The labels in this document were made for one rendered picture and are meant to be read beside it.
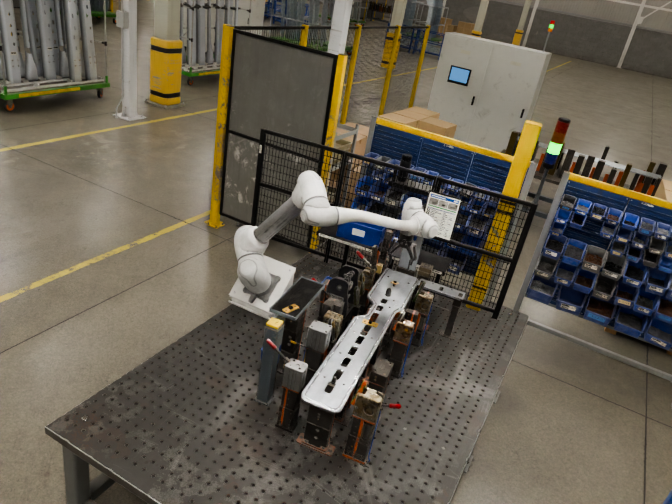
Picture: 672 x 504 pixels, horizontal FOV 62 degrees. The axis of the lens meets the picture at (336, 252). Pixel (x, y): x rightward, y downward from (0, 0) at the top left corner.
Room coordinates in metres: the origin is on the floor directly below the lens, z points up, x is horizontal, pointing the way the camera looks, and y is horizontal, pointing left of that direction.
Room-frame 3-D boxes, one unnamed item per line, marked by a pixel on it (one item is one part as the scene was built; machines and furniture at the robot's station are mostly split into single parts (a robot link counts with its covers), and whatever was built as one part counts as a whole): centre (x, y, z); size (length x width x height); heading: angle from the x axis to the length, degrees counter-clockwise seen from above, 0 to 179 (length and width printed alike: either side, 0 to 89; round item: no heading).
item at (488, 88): (9.40, -1.89, 1.22); 1.60 x 0.54 x 2.45; 66
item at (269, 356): (2.09, 0.21, 0.92); 0.08 x 0.08 x 0.44; 74
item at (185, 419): (2.53, -0.17, 0.68); 2.56 x 1.61 x 0.04; 156
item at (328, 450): (1.86, -0.07, 0.84); 0.18 x 0.06 x 0.29; 74
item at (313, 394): (2.44, -0.25, 1.00); 1.38 x 0.22 x 0.02; 164
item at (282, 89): (5.07, 0.77, 1.00); 1.34 x 0.14 x 2.00; 66
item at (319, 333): (2.20, 0.01, 0.90); 0.13 x 0.10 x 0.41; 74
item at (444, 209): (3.41, -0.63, 1.30); 0.23 x 0.02 x 0.31; 74
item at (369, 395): (1.85, -0.26, 0.88); 0.15 x 0.11 x 0.36; 74
